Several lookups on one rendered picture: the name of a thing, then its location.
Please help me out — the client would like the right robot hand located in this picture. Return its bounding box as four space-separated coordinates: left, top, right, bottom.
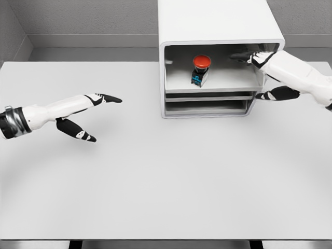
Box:
229 50 315 101

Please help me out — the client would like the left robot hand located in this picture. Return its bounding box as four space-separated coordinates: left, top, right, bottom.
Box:
48 93 123 143

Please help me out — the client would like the white tabletop storage cabinet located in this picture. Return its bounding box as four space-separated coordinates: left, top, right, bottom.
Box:
157 0 286 120

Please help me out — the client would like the white cabinet drawer tray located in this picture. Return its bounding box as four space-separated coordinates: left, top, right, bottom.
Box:
164 44 266 94

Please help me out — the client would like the red button load switch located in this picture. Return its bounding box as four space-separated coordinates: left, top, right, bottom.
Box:
190 54 212 89

